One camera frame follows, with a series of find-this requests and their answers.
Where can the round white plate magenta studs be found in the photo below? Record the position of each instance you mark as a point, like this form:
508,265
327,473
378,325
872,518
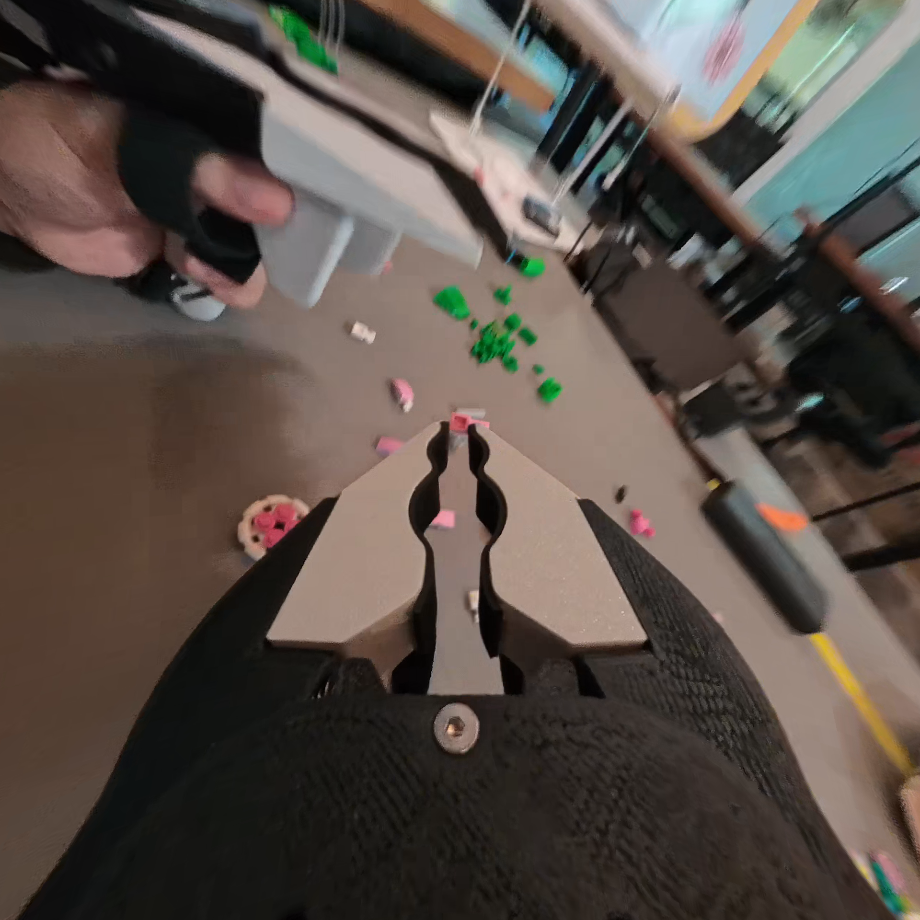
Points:
269,528

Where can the group of green toy bricks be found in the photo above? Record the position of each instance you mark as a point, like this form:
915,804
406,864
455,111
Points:
451,302

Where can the black office chair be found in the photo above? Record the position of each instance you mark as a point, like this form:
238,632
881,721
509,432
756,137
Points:
668,323

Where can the grey desk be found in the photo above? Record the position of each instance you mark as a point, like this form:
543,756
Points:
180,445

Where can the pile of colourful toy bricks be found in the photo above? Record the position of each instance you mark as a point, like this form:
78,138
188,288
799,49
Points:
888,880

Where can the small orange tag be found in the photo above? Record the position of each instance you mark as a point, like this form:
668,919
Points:
783,516

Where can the black flat case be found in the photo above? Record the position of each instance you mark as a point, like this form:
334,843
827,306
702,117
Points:
762,568

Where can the green round toy piece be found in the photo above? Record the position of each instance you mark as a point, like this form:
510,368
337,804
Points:
532,268

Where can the bright green object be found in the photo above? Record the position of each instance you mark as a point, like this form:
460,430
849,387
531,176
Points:
309,43

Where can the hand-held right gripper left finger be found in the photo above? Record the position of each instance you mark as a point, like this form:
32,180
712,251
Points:
359,575

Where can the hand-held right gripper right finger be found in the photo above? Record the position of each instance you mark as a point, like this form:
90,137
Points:
553,575

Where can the magenta toy brick piece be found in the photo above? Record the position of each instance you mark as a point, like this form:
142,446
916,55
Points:
640,523

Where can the yellow tape line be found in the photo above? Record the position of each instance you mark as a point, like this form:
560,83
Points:
859,701

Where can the person's left hand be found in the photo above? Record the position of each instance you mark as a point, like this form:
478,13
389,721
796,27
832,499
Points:
57,165

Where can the black and white sneaker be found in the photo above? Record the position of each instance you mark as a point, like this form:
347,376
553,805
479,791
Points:
198,302

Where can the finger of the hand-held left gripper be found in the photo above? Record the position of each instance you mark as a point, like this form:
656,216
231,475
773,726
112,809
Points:
215,47
345,158

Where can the pink brick with white clip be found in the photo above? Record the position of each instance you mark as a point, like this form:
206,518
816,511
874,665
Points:
460,418
388,445
402,392

